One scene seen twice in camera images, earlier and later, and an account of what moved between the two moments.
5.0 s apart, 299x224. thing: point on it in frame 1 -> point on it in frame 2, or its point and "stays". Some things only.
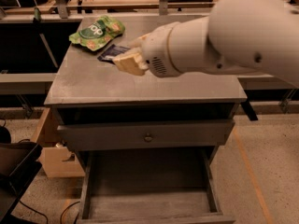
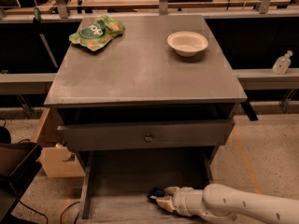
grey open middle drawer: (149, 186) stays
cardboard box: (59, 161) stays
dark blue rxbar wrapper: (111, 52) -> (155, 193)
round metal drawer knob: (148, 138) stays
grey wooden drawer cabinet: (148, 139) stays
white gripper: (156, 49) -> (179, 197)
